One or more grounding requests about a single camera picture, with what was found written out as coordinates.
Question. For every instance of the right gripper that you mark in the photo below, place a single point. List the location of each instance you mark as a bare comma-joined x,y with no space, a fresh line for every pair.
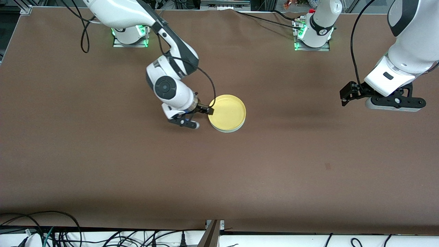
202,108

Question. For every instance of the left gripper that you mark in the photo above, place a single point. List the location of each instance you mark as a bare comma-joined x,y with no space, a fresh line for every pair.
356,91

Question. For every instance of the yellow plate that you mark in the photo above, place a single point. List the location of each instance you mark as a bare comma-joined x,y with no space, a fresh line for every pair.
228,109

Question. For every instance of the pale green plate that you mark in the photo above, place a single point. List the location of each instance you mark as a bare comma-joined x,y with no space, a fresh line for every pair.
226,131

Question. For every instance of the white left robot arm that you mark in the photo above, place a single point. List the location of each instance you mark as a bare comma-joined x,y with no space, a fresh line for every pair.
415,44

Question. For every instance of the brown table cover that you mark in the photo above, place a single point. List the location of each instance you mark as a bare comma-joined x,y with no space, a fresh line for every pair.
219,178

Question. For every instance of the grey metal background device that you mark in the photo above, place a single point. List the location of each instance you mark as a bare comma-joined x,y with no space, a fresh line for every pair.
224,4

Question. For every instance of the black right camera bracket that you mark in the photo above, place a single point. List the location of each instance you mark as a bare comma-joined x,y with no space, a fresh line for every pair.
180,121

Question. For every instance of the black camera bracket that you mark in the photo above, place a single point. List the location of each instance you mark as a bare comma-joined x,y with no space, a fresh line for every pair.
180,121
408,101

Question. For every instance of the black left camera bracket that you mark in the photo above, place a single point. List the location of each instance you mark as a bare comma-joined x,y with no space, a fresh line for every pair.
408,101

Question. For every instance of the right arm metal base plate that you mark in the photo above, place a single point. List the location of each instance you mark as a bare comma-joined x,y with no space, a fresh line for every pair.
118,45

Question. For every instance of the aluminium frame profile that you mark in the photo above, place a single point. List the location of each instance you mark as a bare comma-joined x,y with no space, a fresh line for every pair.
210,236

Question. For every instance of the aluminium corner bracket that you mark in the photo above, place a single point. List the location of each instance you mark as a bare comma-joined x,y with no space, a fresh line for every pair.
26,9

